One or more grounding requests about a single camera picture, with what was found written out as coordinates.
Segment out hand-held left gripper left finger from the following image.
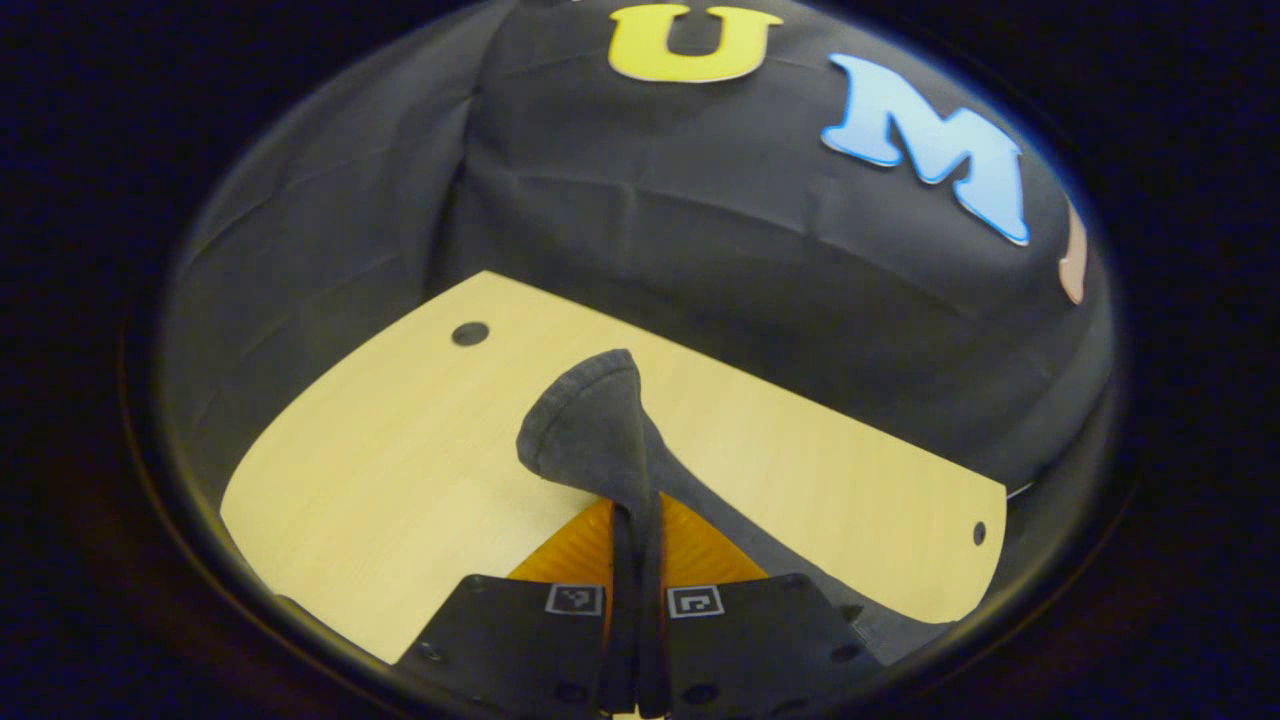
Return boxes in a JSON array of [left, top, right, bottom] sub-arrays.
[[395, 496, 638, 719]]

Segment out black backdrop cloth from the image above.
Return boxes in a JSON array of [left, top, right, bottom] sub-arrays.
[[160, 0, 1119, 641]]

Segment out dark grey jeans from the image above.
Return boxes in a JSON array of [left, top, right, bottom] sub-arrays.
[[516, 348, 933, 717]]

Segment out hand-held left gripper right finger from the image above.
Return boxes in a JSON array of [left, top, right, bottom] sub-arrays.
[[638, 492, 885, 719]]

